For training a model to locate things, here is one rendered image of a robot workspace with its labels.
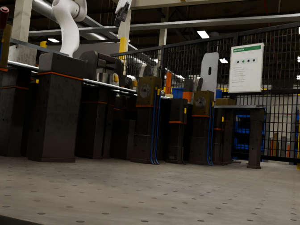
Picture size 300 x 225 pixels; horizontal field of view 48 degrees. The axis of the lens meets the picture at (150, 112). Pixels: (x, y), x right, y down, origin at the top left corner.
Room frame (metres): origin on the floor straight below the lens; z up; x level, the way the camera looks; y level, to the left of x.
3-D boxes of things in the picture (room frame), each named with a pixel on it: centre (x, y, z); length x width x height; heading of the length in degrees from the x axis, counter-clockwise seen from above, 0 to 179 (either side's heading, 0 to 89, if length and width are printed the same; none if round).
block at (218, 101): (1.89, -0.42, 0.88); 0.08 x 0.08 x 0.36; 47
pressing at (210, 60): (1.97, -0.33, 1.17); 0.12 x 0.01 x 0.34; 47
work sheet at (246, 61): (2.12, -0.59, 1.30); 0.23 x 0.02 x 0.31; 47
